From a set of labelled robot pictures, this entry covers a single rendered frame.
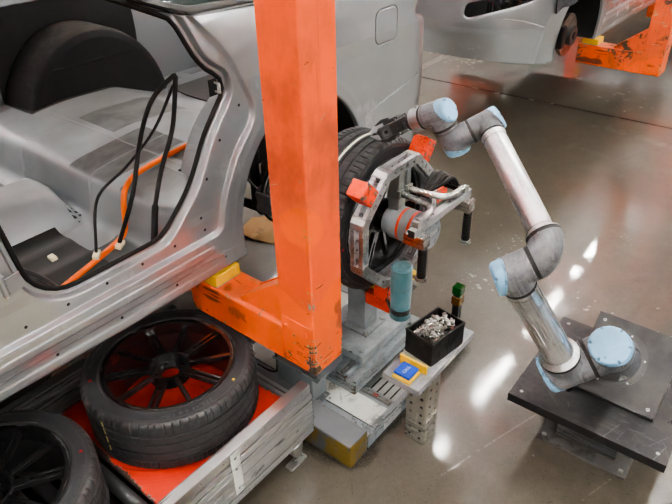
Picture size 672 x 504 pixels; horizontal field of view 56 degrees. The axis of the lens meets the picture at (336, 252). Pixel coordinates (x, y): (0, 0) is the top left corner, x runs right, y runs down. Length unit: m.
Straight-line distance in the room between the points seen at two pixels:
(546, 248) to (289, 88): 0.92
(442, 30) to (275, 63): 3.19
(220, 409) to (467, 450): 1.09
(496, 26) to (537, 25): 0.29
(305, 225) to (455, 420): 1.33
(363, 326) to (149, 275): 1.12
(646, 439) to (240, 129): 1.89
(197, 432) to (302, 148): 1.09
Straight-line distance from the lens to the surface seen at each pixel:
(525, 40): 4.91
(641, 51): 5.83
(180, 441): 2.40
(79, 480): 2.27
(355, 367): 2.92
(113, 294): 2.27
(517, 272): 2.06
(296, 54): 1.78
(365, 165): 2.42
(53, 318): 2.21
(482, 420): 2.98
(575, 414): 2.69
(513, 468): 2.84
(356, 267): 2.49
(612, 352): 2.51
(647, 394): 2.76
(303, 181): 1.91
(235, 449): 2.36
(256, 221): 4.30
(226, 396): 2.38
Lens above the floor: 2.19
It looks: 33 degrees down
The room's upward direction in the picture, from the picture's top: 1 degrees counter-clockwise
